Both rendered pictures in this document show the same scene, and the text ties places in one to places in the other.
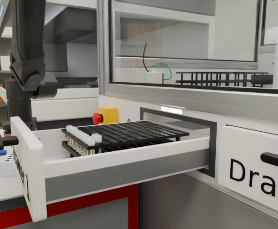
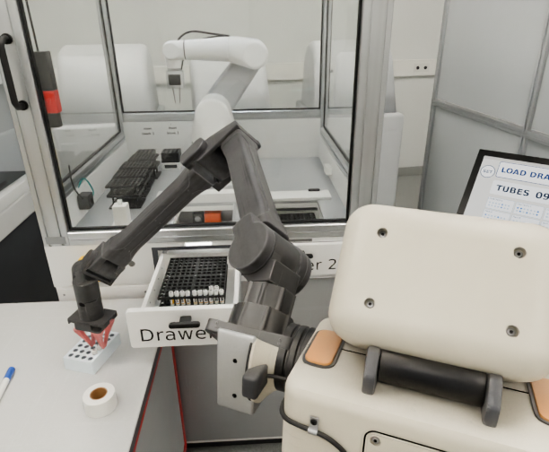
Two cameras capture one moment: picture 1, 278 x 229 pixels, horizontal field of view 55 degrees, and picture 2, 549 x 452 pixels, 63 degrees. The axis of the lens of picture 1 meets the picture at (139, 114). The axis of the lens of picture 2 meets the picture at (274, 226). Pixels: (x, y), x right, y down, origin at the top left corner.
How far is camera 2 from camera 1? 108 cm
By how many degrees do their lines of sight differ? 62
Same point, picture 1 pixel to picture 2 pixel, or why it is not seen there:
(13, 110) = (97, 308)
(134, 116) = (142, 257)
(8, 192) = (140, 369)
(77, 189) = not seen: hidden behind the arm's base
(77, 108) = not seen: outside the picture
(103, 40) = (51, 184)
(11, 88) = (92, 290)
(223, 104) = not seen: hidden behind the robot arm
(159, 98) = (183, 238)
